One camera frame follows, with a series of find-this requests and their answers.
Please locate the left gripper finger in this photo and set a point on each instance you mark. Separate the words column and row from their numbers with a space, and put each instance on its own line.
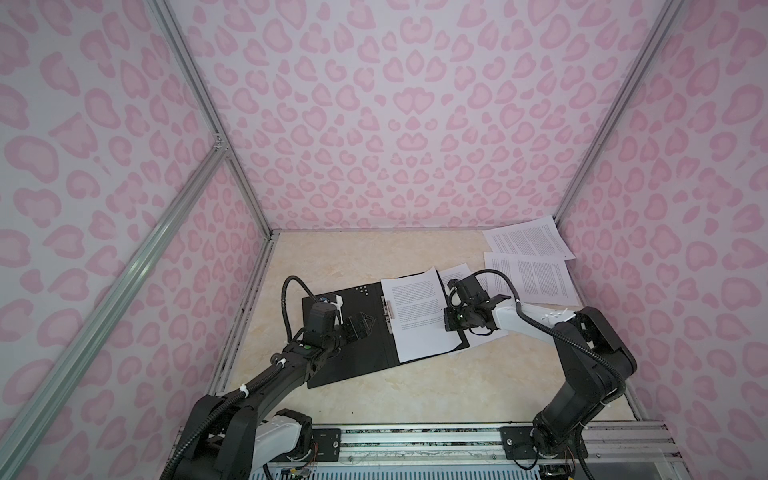
column 357, row 331
column 360, row 319

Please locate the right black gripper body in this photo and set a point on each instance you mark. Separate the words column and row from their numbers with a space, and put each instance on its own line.
column 460, row 318

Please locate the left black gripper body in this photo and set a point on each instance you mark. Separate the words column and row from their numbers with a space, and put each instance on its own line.
column 333, row 341

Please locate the blue black file folder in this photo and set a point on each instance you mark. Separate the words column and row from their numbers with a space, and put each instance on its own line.
column 373, row 354

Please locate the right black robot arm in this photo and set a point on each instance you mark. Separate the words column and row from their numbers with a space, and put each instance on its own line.
column 595, row 361

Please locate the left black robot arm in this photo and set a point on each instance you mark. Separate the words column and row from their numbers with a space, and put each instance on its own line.
column 230, row 436

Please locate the metal folder clip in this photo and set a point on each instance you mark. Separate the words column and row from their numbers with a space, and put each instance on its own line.
column 388, row 314

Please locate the printed paper sheet far corner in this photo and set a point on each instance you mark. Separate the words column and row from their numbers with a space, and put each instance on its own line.
column 535, row 238

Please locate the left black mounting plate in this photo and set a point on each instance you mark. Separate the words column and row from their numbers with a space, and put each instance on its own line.
column 320, row 445

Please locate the black mounting plate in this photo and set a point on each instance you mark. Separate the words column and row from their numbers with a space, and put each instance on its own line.
column 522, row 443
column 320, row 445

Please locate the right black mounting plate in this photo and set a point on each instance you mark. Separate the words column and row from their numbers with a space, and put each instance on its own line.
column 522, row 443

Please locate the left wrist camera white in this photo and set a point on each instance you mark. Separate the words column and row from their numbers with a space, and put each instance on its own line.
column 337, row 301

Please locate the printed paper sheet right wall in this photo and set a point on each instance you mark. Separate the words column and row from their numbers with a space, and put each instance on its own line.
column 537, row 280

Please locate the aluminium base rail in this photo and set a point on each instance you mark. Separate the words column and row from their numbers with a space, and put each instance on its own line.
column 617, row 450

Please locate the aluminium frame post back left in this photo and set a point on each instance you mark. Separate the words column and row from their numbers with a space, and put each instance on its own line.
column 169, row 25

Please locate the aluminium frame post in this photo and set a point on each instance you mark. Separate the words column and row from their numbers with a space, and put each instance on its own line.
column 659, row 33
column 169, row 25

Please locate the aluminium frame strut diagonal left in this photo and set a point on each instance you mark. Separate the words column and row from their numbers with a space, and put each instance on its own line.
column 38, row 414

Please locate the aluminium frame post back right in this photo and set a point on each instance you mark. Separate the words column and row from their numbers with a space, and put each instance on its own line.
column 659, row 33

